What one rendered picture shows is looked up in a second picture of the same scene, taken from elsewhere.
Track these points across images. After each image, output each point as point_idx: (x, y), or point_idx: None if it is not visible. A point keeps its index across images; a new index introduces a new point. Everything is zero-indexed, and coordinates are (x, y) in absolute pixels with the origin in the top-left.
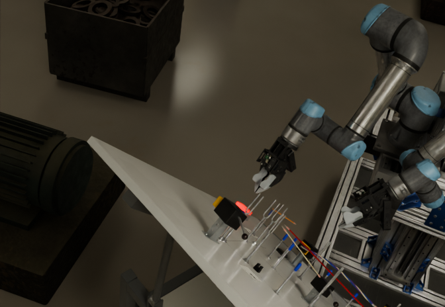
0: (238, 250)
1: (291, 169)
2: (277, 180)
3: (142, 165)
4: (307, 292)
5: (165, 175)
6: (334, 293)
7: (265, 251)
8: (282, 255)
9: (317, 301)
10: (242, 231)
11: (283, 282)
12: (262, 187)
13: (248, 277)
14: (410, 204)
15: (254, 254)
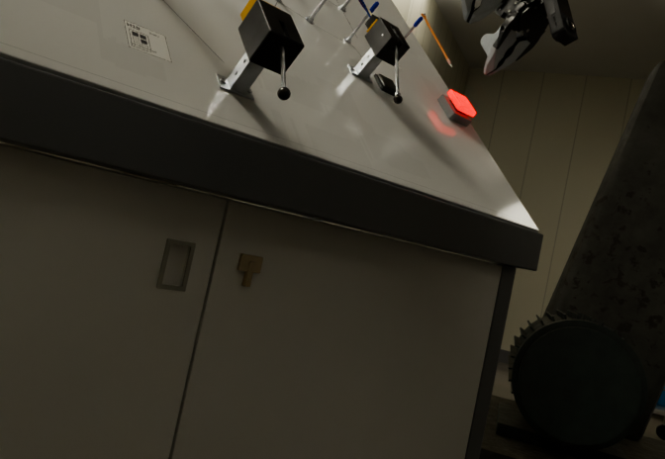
0: None
1: (549, 24)
2: (501, 29)
3: None
4: None
5: None
6: (356, 151)
7: (342, 21)
8: (351, 33)
9: None
10: (361, 20)
11: None
12: (485, 49)
13: None
14: None
15: None
